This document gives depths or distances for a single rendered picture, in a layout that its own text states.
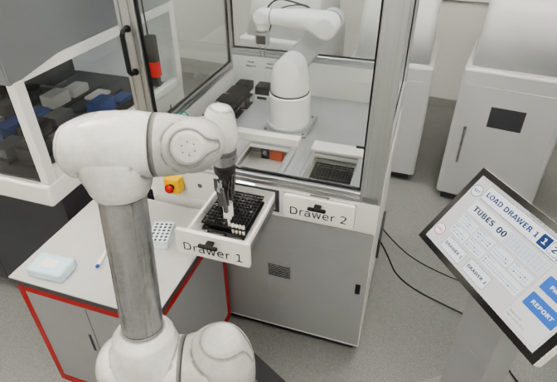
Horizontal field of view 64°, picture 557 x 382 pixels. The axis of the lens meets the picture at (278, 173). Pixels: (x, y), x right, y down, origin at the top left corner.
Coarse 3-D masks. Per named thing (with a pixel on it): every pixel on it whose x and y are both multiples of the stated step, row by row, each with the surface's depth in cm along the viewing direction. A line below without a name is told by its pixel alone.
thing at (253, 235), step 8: (248, 192) 189; (256, 192) 187; (264, 192) 186; (272, 192) 186; (208, 200) 182; (256, 200) 190; (264, 200) 188; (272, 200) 182; (208, 208) 181; (264, 208) 186; (272, 208) 182; (200, 216) 174; (264, 216) 175; (192, 224) 169; (200, 224) 176; (256, 224) 169; (264, 224) 176; (208, 232) 174; (216, 232) 174; (248, 232) 174; (256, 232) 167; (248, 240) 162; (256, 240) 168
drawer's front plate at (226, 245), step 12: (180, 228) 162; (180, 240) 164; (192, 240) 162; (204, 240) 160; (216, 240) 158; (228, 240) 157; (240, 240) 157; (192, 252) 166; (216, 252) 162; (228, 252) 160; (240, 252) 157; (240, 264) 161
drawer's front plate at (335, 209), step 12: (288, 204) 181; (300, 204) 179; (312, 204) 177; (324, 204) 175; (336, 204) 174; (348, 204) 174; (288, 216) 185; (300, 216) 182; (312, 216) 180; (324, 216) 178; (336, 216) 177; (348, 216) 175; (348, 228) 178
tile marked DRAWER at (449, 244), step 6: (444, 240) 145; (450, 240) 144; (444, 246) 144; (450, 246) 143; (456, 246) 141; (450, 252) 142; (456, 252) 141; (462, 252) 139; (456, 258) 140; (462, 258) 138
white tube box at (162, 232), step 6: (156, 222) 186; (162, 222) 186; (168, 222) 185; (174, 222) 185; (156, 228) 182; (162, 228) 182; (168, 228) 184; (174, 228) 185; (156, 234) 180; (162, 234) 181; (168, 234) 180; (156, 240) 176; (162, 240) 176; (168, 240) 178; (156, 246) 177; (162, 246) 177; (168, 246) 178
